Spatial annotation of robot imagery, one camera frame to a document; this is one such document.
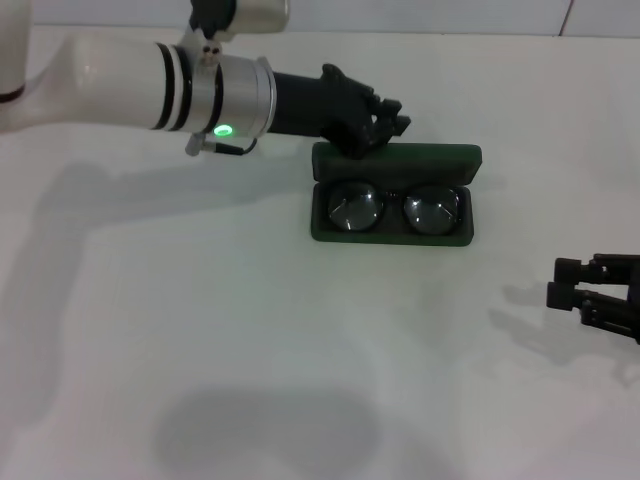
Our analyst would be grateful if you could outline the black round-lens glasses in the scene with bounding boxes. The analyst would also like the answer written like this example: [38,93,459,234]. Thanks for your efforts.
[327,182,462,236]

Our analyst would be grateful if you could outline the green glasses case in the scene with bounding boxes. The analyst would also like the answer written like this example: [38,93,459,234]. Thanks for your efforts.
[308,140,484,249]

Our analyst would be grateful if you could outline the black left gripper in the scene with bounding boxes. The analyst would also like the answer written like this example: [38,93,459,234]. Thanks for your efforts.
[268,62,413,161]

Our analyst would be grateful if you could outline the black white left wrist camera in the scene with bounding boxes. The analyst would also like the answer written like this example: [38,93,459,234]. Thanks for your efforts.
[188,0,292,42]

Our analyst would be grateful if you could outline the grey left gripper cable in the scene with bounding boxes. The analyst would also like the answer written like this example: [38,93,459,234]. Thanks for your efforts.
[185,132,261,157]

